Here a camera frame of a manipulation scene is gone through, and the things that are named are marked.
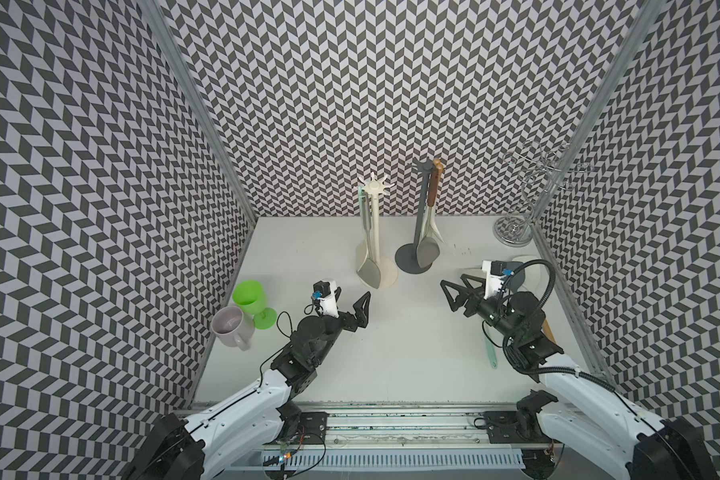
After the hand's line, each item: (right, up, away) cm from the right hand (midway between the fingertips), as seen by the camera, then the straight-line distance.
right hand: (450, 284), depth 77 cm
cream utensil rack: (-15, +1, +22) cm, 27 cm away
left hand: (-25, -2, +1) cm, 25 cm away
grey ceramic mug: (-57, -11, 0) cm, 58 cm away
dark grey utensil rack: (-8, +5, +28) cm, 29 cm away
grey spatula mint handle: (+12, +3, -12) cm, 17 cm away
